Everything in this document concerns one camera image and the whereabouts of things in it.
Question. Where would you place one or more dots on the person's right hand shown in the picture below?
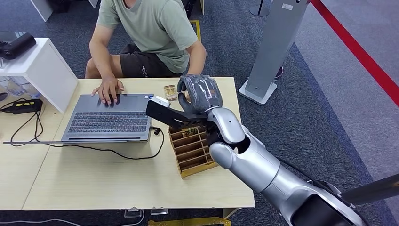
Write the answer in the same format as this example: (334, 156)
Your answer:
(107, 89)

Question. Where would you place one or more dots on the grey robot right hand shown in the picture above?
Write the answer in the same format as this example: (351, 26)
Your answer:
(202, 93)

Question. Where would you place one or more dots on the person's left hand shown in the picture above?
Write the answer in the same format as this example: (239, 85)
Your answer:
(186, 96)

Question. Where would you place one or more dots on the person's left forearm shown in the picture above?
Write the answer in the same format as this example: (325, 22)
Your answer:
(198, 60)

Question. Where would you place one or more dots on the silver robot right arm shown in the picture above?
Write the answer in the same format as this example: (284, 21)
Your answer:
(258, 165)

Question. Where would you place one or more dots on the person's right forearm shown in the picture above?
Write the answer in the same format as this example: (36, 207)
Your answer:
(100, 59)

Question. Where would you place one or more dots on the gold printed card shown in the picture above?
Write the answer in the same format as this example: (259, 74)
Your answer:
(170, 92)
(188, 132)

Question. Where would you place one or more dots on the cardboard card holder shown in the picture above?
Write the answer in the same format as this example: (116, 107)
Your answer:
(190, 153)

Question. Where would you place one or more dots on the person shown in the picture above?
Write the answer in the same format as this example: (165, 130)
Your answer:
(156, 31)

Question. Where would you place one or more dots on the grey laptop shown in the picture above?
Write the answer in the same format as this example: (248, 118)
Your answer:
(109, 120)

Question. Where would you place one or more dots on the white cabinet box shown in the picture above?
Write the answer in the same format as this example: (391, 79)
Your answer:
(37, 68)

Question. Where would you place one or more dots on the black power adapter yellow label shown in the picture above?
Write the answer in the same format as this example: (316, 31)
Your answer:
(23, 106)

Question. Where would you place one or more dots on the grey kiosk stand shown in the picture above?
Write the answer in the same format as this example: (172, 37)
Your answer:
(276, 46)

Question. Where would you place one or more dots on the clear plastic packaging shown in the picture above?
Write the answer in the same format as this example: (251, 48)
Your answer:
(18, 87)

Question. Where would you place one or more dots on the black handheld device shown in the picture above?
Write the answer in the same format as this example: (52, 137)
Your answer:
(17, 46)

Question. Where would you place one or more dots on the round dark pole base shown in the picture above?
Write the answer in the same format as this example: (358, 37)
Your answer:
(260, 11)

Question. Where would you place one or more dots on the white furniture panel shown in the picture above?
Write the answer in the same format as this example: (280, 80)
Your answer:
(42, 9)

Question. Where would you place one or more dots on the chrome round stand base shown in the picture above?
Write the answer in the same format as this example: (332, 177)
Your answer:
(330, 186)

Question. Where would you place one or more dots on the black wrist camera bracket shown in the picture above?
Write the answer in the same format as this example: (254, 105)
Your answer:
(168, 115)

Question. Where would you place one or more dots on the yellow metal frame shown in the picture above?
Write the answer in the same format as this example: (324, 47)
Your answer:
(197, 29)

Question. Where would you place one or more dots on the clear plastic bracket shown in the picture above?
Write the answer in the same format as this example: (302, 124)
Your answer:
(132, 213)
(159, 211)

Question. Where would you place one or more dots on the yellow floor bracket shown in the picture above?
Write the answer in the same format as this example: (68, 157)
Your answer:
(187, 222)

